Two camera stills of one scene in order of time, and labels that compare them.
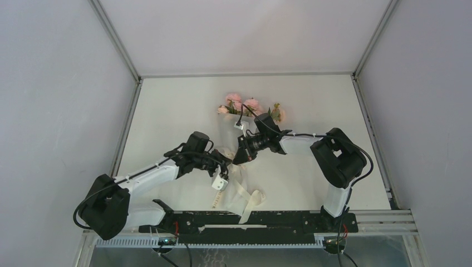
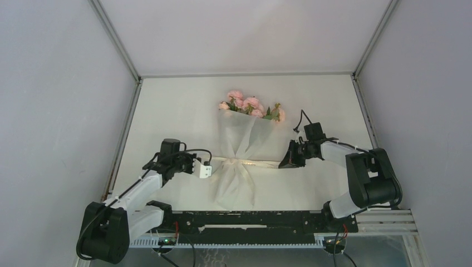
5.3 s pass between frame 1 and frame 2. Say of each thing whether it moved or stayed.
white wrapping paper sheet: moved
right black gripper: moved
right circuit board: stayed
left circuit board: stayed
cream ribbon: moved
